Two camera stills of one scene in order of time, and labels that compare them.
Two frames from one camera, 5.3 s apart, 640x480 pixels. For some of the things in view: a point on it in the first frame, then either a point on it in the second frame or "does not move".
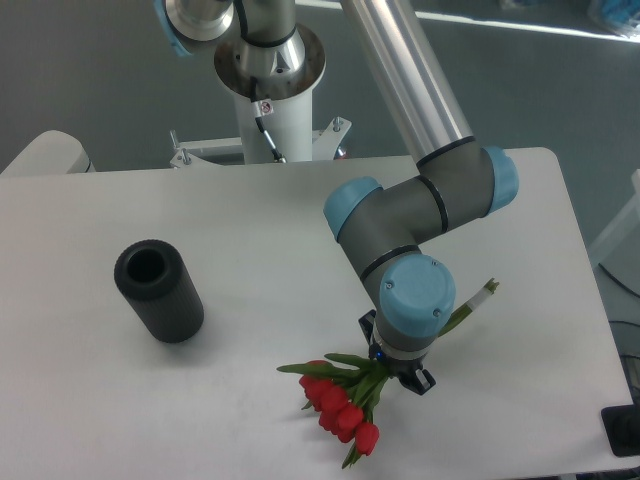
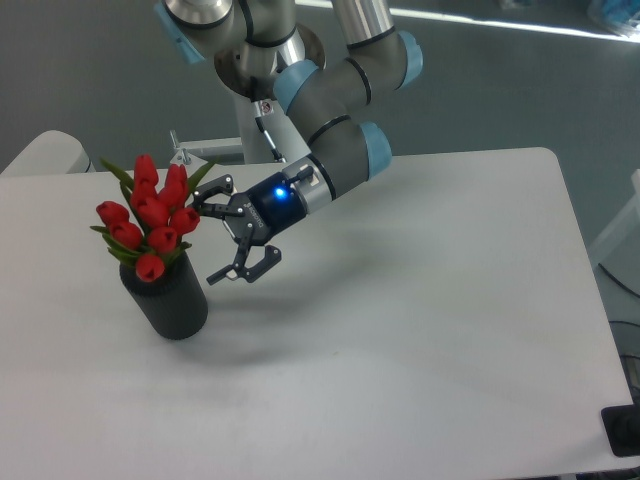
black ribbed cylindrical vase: [153, 274] does not move
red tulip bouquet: [341, 390] to [159, 215]
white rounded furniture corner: [53, 152] does not move
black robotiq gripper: [419, 381] to [269, 207]
